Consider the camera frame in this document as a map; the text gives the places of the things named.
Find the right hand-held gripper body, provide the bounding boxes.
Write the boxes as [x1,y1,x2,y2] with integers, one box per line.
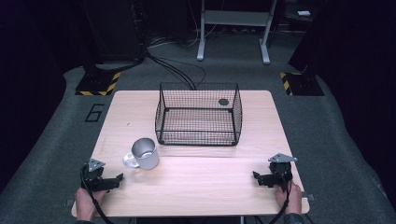
[261,152,299,191]

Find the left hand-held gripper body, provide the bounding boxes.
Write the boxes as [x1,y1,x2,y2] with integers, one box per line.
[80,158,116,192]

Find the silver metal mug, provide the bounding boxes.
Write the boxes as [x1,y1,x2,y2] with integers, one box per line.
[121,137,161,171]

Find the black wire basket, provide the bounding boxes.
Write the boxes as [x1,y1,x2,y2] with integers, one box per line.
[154,81,244,147]

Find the person's left hand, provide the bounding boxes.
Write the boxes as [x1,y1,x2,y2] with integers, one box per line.
[74,187,108,222]

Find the person's right hand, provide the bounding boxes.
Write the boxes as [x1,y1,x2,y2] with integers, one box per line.
[275,181,304,216]

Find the black striped stand base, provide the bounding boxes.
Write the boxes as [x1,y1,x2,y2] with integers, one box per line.
[75,71,121,97]
[278,71,326,97]

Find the dark curtain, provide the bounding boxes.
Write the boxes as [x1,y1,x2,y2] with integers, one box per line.
[0,0,94,194]
[288,0,396,200]

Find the black cabinet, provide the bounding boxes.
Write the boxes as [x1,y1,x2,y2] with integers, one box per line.
[78,0,148,64]

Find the white metal stand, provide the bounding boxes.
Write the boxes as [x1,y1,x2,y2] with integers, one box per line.
[196,0,278,65]

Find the black floor cables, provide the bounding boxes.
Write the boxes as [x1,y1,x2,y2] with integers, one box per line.
[145,34,219,91]

